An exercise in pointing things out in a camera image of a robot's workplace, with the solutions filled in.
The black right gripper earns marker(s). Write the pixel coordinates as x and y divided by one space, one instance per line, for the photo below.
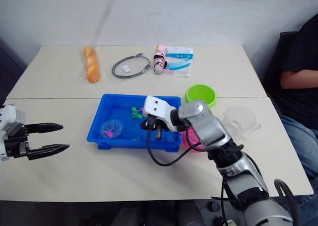
154 121

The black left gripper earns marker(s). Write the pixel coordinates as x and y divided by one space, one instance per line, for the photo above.
13 146

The person's bare forearm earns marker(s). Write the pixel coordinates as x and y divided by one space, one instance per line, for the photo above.
298 79

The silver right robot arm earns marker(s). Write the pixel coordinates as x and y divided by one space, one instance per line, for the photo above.
211 129

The green toy fish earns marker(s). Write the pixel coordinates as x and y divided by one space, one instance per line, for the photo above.
135 113

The small round fishing net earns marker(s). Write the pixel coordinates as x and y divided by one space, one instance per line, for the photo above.
113 126

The blue plastic tub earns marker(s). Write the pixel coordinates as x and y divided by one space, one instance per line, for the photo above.
116 109

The pink plastic bucket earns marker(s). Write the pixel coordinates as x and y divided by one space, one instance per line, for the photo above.
192 136

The pink toy fish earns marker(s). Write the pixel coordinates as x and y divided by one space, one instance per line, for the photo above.
109 133

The green plastic bucket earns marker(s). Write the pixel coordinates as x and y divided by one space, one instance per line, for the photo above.
200 94

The clear plastic cup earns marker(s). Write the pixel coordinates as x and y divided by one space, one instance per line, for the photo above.
239 119

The small white packet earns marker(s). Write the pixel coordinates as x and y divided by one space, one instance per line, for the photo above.
126 68

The pink folded umbrella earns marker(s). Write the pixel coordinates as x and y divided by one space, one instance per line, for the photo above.
159 59

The white and blue package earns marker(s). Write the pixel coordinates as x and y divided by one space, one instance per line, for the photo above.
181 62

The bread loaf in plastic bag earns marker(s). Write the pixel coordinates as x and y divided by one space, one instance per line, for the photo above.
91 64

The person in black shirt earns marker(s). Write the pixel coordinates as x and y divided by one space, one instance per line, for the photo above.
303 101

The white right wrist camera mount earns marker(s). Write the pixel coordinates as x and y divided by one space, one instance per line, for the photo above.
157 108

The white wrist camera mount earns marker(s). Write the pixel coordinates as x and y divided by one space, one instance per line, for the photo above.
10 118
157 108

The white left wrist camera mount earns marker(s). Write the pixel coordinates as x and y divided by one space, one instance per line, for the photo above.
10 118

